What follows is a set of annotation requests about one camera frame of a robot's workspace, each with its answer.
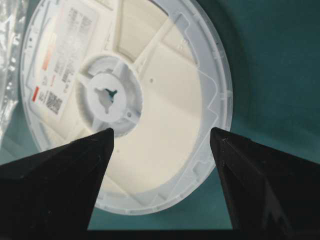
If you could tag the white component reel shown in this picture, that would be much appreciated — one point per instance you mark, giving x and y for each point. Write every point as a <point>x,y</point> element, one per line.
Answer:
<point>154,71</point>

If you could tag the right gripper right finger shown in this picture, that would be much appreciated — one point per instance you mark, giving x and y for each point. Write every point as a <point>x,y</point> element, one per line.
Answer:
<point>269,194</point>

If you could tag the clear plastic zip bag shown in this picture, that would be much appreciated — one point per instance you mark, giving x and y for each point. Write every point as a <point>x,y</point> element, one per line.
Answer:
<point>13,14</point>

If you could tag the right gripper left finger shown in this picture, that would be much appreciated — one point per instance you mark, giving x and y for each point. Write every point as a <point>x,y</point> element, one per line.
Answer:
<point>51,195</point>

